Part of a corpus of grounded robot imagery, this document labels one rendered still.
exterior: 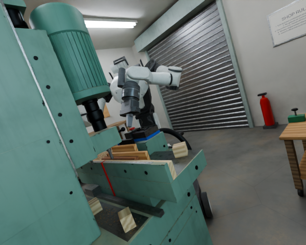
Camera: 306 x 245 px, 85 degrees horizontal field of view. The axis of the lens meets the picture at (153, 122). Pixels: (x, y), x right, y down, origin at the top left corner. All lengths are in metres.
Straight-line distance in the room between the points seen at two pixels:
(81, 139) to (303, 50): 3.13
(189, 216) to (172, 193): 0.25
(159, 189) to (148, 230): 0.12
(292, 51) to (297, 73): 0.32
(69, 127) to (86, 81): 0.16
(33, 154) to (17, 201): 0.10
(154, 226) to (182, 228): 0.14
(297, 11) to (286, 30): 0.23
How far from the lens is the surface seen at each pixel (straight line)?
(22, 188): 0.49
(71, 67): 0.63
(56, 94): 0.57
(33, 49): 0.61
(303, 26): 3.28
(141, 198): 0.60
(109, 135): 0.66
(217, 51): 3.62
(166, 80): 0.92
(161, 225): 0.60
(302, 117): 1.87
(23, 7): 0.71
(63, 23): 0.67
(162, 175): 0.47
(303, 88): 3.36
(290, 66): 3.33
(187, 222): 0.71
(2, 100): 0.50
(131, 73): 0.83
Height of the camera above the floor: 1.13
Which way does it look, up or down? 8 degrees down
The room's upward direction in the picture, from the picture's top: 19 degrees counter-clockwise
